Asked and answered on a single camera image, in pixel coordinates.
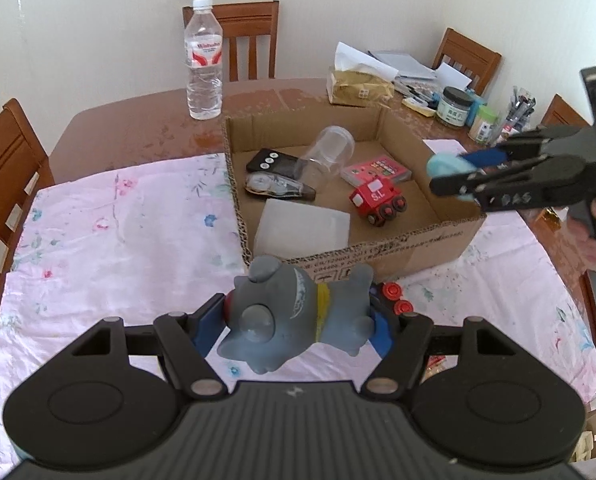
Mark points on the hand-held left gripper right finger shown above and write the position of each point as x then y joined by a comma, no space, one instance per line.
380,335

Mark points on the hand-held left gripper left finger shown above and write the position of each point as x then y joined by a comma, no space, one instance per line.
210,325

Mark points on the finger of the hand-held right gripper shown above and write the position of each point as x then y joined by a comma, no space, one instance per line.
488,156
528,182

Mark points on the light blue round disc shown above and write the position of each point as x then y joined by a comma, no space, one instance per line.
443,165

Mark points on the grey rubber animal toy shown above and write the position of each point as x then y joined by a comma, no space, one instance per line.
278,310

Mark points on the cardboard box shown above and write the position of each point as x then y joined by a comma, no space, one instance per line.
428,245

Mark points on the person's right hand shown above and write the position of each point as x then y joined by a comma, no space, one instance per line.
585,240

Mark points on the small container green lid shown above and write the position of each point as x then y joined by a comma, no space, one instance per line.
484,125

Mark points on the wooden chair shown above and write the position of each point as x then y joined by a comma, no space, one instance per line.
565,112
5,160
470,55
250,22

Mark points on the blue toy vehicle red wheels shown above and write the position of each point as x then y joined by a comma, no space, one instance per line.
393,292

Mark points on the clear pen holder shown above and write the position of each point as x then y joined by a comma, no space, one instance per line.
518,117

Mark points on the glass jar black lid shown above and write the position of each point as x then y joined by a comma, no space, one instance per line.
454,107

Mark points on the blue box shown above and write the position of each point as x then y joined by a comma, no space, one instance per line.
476,97

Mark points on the flat yellow packet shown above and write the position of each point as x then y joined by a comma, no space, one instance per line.
418,107

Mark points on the white envelope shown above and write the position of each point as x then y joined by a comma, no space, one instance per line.
453,76

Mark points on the pink card box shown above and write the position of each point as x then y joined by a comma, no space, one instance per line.
375,170

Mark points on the pink floral cloth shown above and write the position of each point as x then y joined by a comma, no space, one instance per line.
127,240

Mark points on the red toy train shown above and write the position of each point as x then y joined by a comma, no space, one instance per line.
375,200

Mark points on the stack of papers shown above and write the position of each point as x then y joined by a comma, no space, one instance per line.
403,62

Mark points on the yellow tissue pack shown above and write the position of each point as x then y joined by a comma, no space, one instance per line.
360,90

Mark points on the correction tape dispenser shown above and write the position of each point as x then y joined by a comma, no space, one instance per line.
278,186

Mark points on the clear plastic jar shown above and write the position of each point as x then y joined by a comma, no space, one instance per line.
325,155

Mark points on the clear water bottle red label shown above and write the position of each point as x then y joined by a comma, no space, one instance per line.
203,60

